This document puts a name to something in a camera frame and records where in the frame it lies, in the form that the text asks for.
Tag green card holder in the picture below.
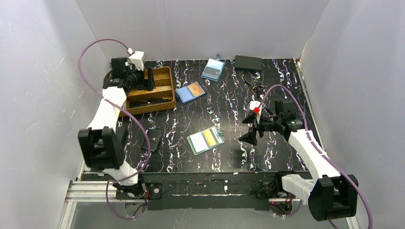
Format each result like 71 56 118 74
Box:
186 126 224 156

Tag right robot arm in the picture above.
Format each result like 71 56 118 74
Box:
239 99 358 221

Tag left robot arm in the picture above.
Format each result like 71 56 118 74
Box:
78 52 151 186

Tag orange card in tray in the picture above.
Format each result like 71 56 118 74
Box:
128 90 158 97

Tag black cards in tray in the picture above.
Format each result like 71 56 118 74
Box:
129 98 171 108

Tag blue card holder orange card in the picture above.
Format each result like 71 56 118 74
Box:
175 82 206 105

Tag blue card holder grey card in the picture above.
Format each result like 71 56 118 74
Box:
201 59 225 82

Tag woven brown organizer tray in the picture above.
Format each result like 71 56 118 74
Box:
125 66 177 115

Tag black binder clips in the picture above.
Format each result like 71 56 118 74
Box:
241 75 266 99

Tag small black wallet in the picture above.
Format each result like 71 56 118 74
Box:
147 129 162 152

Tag black box at back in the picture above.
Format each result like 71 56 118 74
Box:
234 55 262 72

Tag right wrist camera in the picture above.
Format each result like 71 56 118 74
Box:
248 101 262 123

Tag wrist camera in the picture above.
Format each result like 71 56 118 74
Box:
127 48 145 71
248 101 262 123

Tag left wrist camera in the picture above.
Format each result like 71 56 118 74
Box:
127 48 145 71

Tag aluminium frame rail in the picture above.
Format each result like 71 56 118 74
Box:
58 179 361 229

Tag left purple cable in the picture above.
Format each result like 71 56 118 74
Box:
77 39 152 220

